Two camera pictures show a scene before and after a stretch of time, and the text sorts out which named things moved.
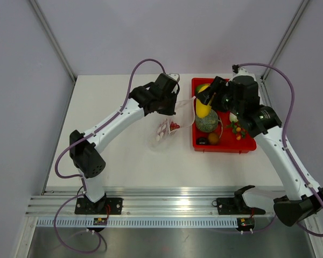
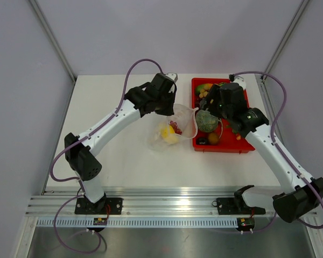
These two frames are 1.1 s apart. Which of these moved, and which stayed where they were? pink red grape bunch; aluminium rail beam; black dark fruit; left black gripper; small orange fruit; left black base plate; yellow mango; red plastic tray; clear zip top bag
Moved: pink red grape bunch; yellow mango; clear zip top bag
Stayed: left black base plate; black dark fruit; red plastic tray; aluminium rail beam; small orange fruit; left black gripper
